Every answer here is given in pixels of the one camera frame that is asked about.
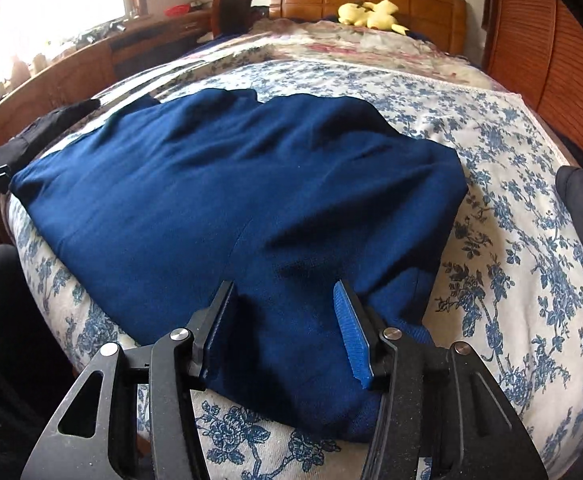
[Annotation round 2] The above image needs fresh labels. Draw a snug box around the person's dark clothing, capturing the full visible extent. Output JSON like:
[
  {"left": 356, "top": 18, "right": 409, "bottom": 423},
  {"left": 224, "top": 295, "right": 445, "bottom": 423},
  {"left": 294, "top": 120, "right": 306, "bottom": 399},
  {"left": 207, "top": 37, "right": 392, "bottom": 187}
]
[{"left": 0, "top": 245, "right": 79, "bottom": 480}]

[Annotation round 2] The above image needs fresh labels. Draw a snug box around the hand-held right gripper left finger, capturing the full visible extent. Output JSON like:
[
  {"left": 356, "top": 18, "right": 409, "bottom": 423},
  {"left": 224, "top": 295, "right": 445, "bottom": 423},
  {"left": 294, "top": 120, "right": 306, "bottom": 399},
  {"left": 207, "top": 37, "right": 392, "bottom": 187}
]
[{"left": 21, "top": 280, "right": 236, "bottom": 480}]

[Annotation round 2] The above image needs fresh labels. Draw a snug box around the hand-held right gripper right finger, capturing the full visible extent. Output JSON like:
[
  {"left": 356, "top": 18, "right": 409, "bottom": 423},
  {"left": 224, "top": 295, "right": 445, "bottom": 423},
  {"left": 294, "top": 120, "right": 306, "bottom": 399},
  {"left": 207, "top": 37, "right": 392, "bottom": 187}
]
[{"left": 333, "top": 280, "right": 549, "bottom": 480}]

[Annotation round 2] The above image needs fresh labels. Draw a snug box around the pink floral quilt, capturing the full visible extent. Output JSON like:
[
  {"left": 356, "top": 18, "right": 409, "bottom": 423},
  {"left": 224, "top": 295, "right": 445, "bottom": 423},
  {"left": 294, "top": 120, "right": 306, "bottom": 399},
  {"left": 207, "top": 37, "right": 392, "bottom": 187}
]
[{"left": 248, "top": 17, "right": 497, "bottom": 92}]

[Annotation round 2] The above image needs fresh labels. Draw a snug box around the yellow plush toy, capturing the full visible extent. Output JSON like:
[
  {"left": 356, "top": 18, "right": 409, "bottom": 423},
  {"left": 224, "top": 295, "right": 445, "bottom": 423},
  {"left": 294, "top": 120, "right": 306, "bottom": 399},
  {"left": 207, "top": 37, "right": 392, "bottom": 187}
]
[{"left": 338, "top": 0, "right": 411, "bottom": 36}]

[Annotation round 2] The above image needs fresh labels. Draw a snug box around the blue floral blanket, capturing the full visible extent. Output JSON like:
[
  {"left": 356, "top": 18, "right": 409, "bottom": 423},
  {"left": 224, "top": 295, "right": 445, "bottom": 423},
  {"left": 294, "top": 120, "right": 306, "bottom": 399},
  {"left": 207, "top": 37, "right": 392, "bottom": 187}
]
[{"left": 1, "top": 52, "right": 583, "bottom": 480}]

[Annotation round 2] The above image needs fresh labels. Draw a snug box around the bright window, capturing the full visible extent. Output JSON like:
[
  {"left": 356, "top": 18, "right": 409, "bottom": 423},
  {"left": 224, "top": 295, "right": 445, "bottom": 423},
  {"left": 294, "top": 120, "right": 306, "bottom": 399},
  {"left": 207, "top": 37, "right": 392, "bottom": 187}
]
[{"left": 0, "top": 0, "right": 147, "bottom": 103}]

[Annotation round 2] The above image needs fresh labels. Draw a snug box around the long wooden desk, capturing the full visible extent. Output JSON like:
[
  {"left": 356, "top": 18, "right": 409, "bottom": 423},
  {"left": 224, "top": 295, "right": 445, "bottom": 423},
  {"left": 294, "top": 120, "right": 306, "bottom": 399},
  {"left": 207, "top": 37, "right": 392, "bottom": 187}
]
[{"left": 0, "top": 10, "right": 217, "bottom": 176}]

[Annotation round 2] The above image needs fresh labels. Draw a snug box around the orange wooden wardrobe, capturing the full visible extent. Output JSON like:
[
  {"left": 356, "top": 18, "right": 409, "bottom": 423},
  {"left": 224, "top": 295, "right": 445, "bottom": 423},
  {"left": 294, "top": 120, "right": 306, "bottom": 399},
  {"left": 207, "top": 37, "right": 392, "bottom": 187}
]
[{"left": 481, "top": 0, "right": 583, "bottom": 183}]

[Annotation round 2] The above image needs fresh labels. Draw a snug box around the blue jacket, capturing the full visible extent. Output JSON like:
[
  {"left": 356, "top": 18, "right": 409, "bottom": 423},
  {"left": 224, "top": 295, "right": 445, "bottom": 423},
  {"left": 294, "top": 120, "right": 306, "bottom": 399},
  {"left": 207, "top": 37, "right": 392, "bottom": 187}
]
[{"left": 8, "top": 87, "right": 469, "bottom": 443}]

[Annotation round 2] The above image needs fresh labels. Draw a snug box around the dark wooden chair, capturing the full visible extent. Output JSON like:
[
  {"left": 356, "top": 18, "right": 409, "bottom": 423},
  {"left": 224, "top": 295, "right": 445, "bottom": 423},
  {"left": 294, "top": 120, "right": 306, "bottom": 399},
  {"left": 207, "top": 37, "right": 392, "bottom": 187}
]
[{"left": 211, "top": 0, "right": 257, "bottom": 41}]

